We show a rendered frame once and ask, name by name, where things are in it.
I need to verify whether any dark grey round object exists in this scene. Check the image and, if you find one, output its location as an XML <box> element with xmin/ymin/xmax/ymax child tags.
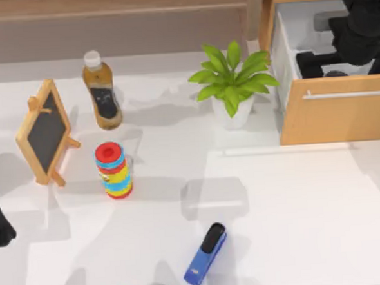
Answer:
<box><xmin>322</xmin><ymin>70</ymin><xmax>348</xmax><ymax>79</ymax></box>

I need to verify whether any grey drawer inside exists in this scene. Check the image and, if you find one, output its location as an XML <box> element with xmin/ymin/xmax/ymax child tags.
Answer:
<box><xmin>274</xmin><ymin>0</ymin><xmax>380</xmax><ymax>81</ymax></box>

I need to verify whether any pale grey rounded box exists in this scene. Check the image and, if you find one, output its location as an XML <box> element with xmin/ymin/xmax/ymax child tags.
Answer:
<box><xmin>312</xmin><ymin>12</ymin><xmax>333</xmax><ymax>33</ymax></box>

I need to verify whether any pale wooden drawer front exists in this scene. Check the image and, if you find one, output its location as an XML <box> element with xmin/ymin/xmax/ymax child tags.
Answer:
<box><xmin>276</xmin><ymin>74</ymin><xmax>380</xmax><ymax>146</ymax></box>

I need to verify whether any green plant white pot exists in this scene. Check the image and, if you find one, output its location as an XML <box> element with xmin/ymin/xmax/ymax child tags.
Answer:
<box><xmin>185</xmin><ymin>38</ymin><xmax>283</xmax><ymax>133</ymax></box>

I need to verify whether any brown bottle white cap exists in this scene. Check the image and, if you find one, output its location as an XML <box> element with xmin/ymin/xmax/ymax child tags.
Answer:
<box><xmin>80</xmin><ymin>48</ymin><xmax>125</xmax><ymax>133</ymax></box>

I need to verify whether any wooden cupboard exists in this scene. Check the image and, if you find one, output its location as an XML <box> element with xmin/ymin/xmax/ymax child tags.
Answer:
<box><xmin>0</xmin><ymin>0</ymin><xmax>269</xmax><ymax>64</ymax></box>

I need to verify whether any blue and black stapler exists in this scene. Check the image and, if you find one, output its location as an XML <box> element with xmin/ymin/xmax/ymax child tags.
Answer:
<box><xmin>180</xmin><ymin>222</ymin><xmax>231</xmax><ymax>285</ymax></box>

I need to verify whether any stack of coloured rings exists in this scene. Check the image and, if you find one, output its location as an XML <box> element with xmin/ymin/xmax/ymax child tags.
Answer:
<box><xmin>93</xmin><ymin>140</ymin><xmax>135</xmax><ymax>201</ymax></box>

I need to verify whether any wooden framed blackboard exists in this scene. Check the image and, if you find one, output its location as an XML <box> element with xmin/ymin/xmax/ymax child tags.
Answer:
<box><xmin>11</xmin><ymin>77</ymin><xmax>84</xmax><ymax>190</ymax></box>

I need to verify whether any long metal drawer handle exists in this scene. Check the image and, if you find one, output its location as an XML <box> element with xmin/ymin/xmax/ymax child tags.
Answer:
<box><xmin>302</xmin><ymin>86</ymin><xmax>380</xmax><ymax>101</ymax></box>

